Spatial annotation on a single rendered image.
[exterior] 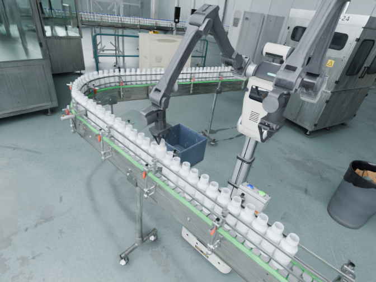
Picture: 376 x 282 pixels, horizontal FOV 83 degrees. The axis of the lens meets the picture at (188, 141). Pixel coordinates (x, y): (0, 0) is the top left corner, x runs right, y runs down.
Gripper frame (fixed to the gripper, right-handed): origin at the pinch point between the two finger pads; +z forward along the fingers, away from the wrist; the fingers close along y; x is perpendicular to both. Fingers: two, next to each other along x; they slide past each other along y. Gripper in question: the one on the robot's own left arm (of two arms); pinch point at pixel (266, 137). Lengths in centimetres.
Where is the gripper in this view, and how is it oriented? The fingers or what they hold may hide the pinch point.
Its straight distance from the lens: 94.1
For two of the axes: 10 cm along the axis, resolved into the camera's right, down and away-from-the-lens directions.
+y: 6.7, -3.3, 6.6
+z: -1.2, 8.4, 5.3
